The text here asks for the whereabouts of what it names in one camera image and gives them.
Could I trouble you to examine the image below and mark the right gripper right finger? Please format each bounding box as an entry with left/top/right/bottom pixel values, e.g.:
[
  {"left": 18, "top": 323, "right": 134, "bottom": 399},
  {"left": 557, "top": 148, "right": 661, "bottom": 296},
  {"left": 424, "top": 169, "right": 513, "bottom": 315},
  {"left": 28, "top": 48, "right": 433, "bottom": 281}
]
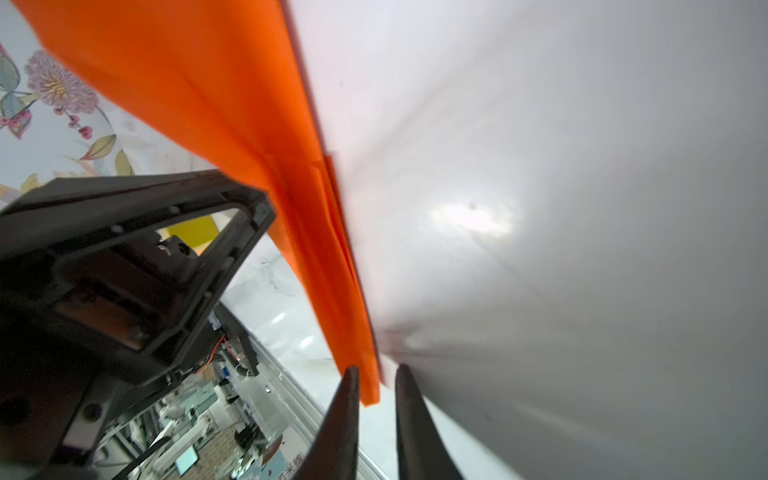
[{"left": 395, "top": 364, "right": 463, "bottom": 480}]

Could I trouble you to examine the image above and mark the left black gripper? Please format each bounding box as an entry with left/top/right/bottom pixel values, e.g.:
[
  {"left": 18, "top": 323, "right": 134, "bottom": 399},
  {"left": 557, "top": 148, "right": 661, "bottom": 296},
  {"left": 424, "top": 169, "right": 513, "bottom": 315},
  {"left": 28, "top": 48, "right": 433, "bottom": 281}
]
[{"left": 1, "top": 170, "right": 276, "bottom": 479}]

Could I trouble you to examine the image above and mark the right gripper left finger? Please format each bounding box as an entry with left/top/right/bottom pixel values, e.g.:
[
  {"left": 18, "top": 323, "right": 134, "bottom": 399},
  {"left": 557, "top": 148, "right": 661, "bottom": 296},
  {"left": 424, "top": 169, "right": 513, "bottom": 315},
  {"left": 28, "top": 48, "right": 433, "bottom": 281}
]
[{"left": 293, "top": 366, "right": 360, "bottom": 480}]

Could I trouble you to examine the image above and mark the orange square paper sheet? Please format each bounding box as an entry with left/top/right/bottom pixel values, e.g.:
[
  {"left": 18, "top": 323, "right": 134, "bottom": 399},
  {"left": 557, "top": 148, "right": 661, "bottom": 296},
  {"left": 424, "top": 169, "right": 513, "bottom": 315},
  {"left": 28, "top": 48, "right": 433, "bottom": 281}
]
[{"left": 17, "top": 1, "right": 380, "bottom": 406}]

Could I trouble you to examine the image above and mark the yellow rectangular block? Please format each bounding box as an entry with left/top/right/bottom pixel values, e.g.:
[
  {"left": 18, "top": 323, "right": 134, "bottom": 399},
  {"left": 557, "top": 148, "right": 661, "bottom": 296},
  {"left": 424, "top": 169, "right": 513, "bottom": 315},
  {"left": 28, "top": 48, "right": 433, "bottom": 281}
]
[{"left": 157, "top": 215, "right": 220, "bottom": 255}]

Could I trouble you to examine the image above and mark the aluminium front rail frame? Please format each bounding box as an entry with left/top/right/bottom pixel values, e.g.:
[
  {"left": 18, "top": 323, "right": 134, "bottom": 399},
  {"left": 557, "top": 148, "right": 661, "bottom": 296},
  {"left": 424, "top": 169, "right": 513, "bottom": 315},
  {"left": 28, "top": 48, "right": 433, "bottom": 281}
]
[{"left": 251, "top": 334, "right": 397, "bottom": 479}]

